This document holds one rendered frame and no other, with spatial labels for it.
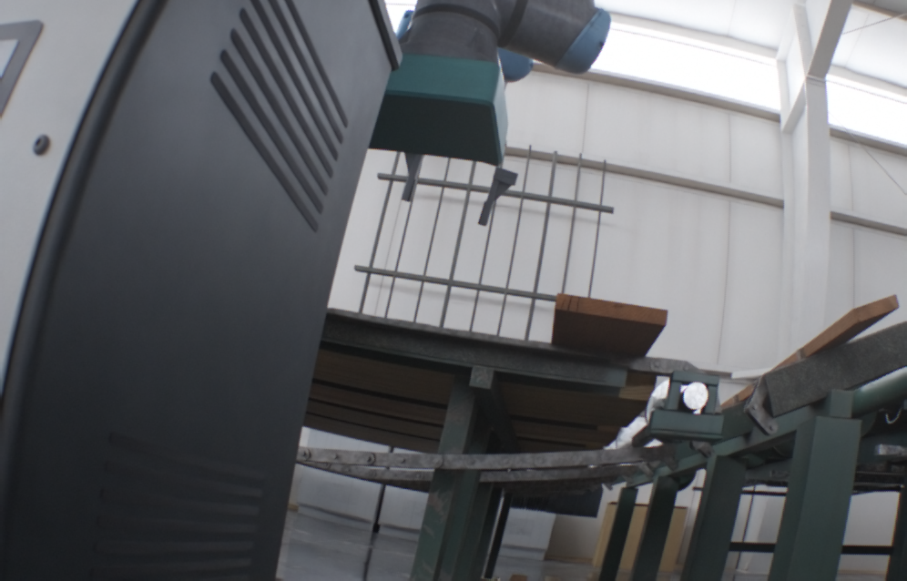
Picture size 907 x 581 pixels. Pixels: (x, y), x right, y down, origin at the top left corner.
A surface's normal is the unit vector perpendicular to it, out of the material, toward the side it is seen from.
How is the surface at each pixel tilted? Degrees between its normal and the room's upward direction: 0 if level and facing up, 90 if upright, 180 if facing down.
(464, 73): 90
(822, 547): 90
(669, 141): 89
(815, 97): 99
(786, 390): 90
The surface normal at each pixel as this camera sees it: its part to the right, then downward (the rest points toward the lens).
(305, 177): 0.97, 0.15
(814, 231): -0.17, -0.16
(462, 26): 0.25, -0.51
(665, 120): -0.14, -0.40
